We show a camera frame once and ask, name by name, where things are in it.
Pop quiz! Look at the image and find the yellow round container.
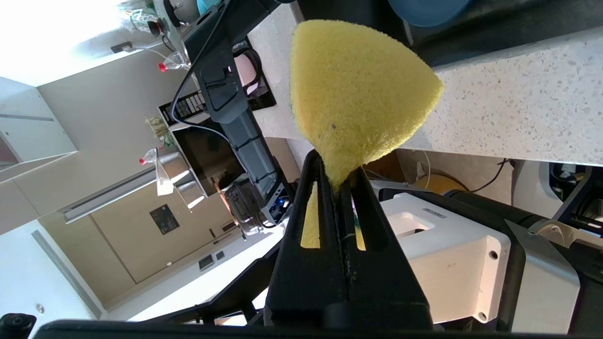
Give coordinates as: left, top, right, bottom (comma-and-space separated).
415, 174, 464, 194

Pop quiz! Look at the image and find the black glass oven door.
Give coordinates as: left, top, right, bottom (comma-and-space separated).
172, 123, 245, 196

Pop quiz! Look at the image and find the blue round plate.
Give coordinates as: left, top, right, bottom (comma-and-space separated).
389, 0, 472, 27

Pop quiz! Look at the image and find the steel cooking pot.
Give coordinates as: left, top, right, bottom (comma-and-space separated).
147, 0, 190, 38

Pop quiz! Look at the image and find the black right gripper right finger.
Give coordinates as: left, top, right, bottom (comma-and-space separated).
339, 167, 433, 330

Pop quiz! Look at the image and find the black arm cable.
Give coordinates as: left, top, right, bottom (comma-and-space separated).
171, 0, 232, 125

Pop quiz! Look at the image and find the black wall label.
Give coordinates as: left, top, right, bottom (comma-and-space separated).
150, 204, 180, 235

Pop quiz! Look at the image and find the black metal frame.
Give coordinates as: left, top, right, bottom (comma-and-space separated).
550, 165, 603, 236

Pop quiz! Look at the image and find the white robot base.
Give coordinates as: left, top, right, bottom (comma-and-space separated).
377, 192, 512, 325

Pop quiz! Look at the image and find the pink bowl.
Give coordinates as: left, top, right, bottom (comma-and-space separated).
234, 53, 261, 93

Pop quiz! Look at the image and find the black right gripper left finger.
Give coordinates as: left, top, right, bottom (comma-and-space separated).
264, 151, 351, 330

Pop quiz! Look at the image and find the yellow green sponge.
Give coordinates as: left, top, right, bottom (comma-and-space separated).
289, 19, 444, 250

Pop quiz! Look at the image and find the grey robot torso cover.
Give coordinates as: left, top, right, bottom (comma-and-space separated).
506, 219, 581, 334

